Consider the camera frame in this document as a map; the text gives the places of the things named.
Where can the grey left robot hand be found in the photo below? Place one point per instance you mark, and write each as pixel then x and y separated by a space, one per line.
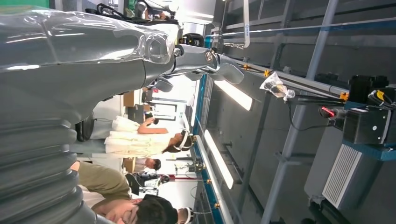
pixel 77 77

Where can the person with white headset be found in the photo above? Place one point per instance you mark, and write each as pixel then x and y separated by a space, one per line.
pixel 185 216
pixel 133 142

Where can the white ceiling light panel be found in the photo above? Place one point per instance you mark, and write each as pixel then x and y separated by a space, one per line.
pixel 219 160
pixel 235 95

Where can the clear plastic bag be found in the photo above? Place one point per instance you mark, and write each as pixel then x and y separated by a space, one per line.
pixel 275 88

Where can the grey metal beam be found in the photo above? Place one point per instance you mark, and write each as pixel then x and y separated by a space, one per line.
pixel 297 123

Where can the grey vented unit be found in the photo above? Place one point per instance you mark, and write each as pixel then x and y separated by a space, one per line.
pixel 340 176

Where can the black box device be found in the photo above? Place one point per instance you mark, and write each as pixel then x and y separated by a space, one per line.
pixel 365 123

